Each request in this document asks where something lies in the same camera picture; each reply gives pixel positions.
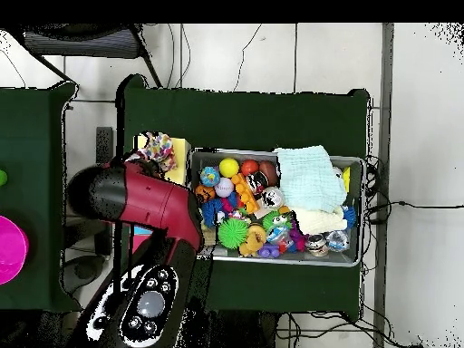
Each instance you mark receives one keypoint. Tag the mint green waffle cloth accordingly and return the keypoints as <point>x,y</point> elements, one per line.
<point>311,177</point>

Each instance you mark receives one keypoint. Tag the colourful spotted cloth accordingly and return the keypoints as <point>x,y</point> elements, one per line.
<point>159,148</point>

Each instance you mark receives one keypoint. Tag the cream waffle cloth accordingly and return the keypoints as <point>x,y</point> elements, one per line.
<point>319,219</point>

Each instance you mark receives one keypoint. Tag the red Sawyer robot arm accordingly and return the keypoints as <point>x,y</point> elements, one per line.
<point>152,206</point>

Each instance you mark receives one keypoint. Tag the wooden box with three holes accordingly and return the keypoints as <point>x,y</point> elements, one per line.
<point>179,152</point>

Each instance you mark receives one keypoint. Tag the white baseball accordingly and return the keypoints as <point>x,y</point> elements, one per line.
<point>224,187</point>

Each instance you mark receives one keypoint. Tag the orange plastic brick block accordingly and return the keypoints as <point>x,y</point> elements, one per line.
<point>246,195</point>

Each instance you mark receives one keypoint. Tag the yellow ball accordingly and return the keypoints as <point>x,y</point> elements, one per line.
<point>229,168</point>

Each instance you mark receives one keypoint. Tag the globe print ball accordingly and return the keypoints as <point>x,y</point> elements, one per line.
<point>210,176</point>

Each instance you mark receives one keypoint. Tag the orange ball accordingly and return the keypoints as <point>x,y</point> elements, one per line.
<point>249,167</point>

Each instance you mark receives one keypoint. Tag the brown football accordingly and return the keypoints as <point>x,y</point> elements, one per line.
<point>269,173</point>

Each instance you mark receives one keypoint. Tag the green spiky ball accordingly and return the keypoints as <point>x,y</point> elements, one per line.
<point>232,233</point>

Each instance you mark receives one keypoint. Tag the green spiky toy with eyes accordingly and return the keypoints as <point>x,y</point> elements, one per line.
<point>277,221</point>

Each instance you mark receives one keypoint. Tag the black upright panel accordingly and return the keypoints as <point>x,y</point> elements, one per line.
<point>104,145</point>

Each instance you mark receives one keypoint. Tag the dark grey oval base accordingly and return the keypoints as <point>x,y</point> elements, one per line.
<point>81,270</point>

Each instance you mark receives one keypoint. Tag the dark green side tablecloth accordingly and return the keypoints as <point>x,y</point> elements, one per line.
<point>32,145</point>

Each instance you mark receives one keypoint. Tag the black mesh chair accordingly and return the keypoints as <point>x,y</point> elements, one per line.
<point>83,43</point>

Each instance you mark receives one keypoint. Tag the pink round disc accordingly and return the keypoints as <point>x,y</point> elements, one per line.
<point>11,250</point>

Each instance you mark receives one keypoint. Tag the small green object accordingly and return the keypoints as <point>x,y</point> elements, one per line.
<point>2,177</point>

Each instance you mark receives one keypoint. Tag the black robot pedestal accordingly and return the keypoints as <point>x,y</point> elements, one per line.
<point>250,330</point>

